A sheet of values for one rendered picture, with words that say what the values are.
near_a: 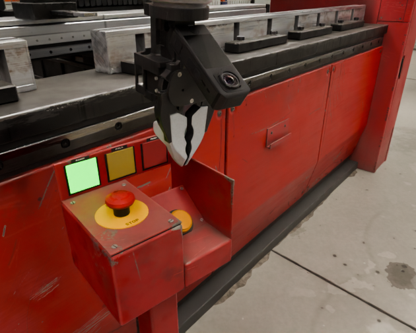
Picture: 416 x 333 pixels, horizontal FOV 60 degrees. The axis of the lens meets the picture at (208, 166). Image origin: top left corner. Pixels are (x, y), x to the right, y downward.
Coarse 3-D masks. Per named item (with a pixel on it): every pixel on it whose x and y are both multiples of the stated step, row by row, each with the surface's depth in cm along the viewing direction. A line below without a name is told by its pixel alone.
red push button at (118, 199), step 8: (112, 192) 49; (120, 192) 49; (128, 192) 49; (112, 200) 47; (120, 200) 47; (128, 200) 47; (112, 208) 47; (120, 208) 47; (128, 208) 49; (120, 216) 48
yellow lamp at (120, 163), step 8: (120, 152) 56; (128, 152) 57; (112, 160) 55; (120, 160) 56; (128, 160) 57; (112, 168) 56; (120, 168) 57; (128, 168) 58; (112, 176) 56; (120, 176) 57
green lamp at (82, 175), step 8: (88, 160) 53; (72, 168) 51; (80, 168) 52; (88, 168) 53; (96, 168) 54; (72, 176) 52; (80, 176) 53; (88, 176) 54; (96, 176) 54; (72, 184) 52; (80, 184) 53; (88, 184) 54; (96, 184) 55; (72, 192) 53
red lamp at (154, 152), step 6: (144, 144) 58; (150, 144) 59; (156, 144) 60; (162, 144) 61; (144, 150) 58; (150, 150) 59; (156, 150) 60; (162, 150) 61; (144, 156) 59; (150, 156) 60; (156, 156) 61; (162, 156) 61; (144, 162) 59; (150, 162) 60; (156, 162) 61; (162, 162) 62
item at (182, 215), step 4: (172, 212) 58; (176, 212) 58; (180, 212) 58; (184, 212) 58; (176, 216) 58; (180, 216) 58; (184, 216) 58; (188, 216) 58; (180, 220) 57; (184, 220) 58; (188, 220) 58; (184, 224) 57; (188, 224) 58; (184, 228) 57; (188, 228) 57; (184, 232) 57
